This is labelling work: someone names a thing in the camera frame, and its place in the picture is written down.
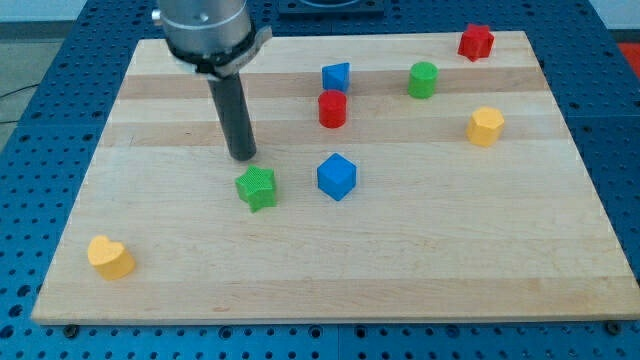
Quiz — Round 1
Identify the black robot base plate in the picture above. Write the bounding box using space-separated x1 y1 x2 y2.
276 0 387 15

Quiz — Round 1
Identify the green cylinder block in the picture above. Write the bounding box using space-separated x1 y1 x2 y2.
407 62 439 99

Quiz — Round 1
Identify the wooden board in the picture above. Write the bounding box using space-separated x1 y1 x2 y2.
32 31 639 325

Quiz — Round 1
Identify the red cylinder block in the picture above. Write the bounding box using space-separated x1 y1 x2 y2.
318 90 347 129

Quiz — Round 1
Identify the green star block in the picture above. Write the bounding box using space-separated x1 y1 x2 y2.
235 165 277 213

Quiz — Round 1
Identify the yellow hexagon block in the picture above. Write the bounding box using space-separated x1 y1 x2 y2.
466 106 505 147

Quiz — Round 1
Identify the black cable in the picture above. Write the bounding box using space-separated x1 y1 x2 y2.
0 82 40 126

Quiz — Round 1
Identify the blue triangle block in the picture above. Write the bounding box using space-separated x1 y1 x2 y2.
321 62 350 93

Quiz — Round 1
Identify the blue cube block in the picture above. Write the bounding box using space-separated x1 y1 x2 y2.
316 153 357 201

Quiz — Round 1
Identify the red star block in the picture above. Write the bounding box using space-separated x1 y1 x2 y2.
457 24 495 62

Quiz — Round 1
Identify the yellow heart block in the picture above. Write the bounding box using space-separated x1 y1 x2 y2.
87 235 136 281

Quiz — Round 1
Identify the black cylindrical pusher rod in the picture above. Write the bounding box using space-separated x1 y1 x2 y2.
208 73 256 161

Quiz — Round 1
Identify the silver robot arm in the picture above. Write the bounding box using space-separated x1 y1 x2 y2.
152 0 272 161

